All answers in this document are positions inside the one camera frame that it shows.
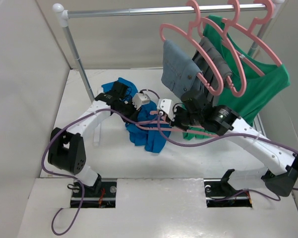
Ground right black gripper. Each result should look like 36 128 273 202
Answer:
166 104 203 131

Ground blue t shirt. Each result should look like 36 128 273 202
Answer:
101 77 166 153

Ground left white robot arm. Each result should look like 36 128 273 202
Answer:
47 82 142 197

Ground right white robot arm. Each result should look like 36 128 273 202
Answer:
160 90 298 197

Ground green t shirt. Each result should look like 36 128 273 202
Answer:
182 14 291 141

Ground pink hanger with jeans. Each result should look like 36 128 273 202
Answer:
159 0 224 96

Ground pink hanger with grey trousers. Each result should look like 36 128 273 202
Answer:
200 0 247 97

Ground pink hanger with green shirt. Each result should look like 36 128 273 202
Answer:
222 0 282 76

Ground light blue denim shorts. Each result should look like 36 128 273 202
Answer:
161 40 203 98

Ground grey folded trousers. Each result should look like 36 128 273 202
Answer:
191 36 233 92

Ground silver clothes rack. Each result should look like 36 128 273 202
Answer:
53 0 284 99

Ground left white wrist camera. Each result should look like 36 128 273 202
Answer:
132 93 150 110

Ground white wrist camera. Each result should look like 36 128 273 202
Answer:
157 99 175 121
132 93 150 110

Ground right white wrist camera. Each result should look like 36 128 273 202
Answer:
157 99 175 121

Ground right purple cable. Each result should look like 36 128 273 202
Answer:
156 110 298 203

